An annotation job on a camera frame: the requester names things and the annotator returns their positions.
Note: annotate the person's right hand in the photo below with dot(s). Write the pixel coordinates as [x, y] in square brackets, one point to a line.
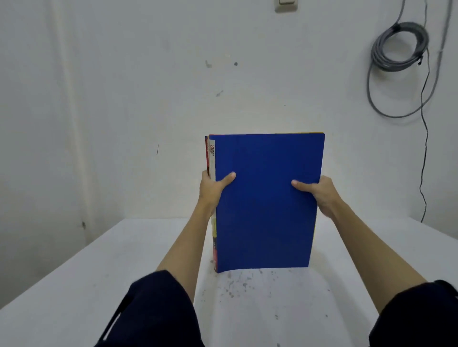
[325, 195]

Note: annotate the person's left hand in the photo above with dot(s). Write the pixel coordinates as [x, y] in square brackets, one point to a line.
[209, 191]

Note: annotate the person's left thumb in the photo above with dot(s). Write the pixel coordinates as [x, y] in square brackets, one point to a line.
[226, 179]

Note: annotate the person's right thumb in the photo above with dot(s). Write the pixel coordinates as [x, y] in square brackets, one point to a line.
[304, 186]

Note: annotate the red folder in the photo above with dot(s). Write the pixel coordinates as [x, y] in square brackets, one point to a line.
[207, 153]

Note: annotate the blue folder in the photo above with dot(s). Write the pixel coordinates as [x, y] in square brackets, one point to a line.
[266, 202]

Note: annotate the person's left forearm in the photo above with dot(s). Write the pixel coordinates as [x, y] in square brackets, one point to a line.
[186, 246]

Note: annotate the person's right forearm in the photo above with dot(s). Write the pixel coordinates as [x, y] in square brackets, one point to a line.
[372, 253]

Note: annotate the dark blue left sleeve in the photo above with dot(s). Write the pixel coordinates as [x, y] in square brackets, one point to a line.
[154, 311]

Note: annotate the dark blue sleeve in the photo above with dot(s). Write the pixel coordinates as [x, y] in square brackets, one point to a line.
[154, 311]
[417, 316]

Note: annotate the dark blue right sleeve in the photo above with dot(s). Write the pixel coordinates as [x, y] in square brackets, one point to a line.
[417, 316]

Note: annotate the white wall switch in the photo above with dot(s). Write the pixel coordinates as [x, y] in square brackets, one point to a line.
[286, 5]

